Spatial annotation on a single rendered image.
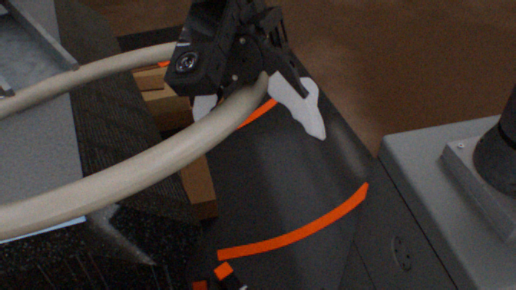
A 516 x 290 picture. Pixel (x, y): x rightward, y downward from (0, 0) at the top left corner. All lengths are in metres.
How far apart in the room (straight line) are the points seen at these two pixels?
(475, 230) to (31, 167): 0.93
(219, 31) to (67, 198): 0.19
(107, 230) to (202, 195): 0.81
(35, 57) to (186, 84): 0.60
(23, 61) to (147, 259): 0.51
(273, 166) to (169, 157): 1.66
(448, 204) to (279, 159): 1.24
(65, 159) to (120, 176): 0.71
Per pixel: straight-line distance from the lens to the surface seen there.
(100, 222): 1.02
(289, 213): 1.87
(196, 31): 0.42
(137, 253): 1.08
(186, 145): 0.40
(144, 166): 0.39
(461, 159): 0.97
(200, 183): 1.83
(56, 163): 1.09
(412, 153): 1.01
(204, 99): 0.49
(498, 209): 0.91
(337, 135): 2.21
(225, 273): 1.67
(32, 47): 0.99
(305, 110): 0.45
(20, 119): 1.24
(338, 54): 2.80
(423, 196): 0.93
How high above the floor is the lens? 1.54
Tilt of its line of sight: 46 degrees down
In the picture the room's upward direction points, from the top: straight up
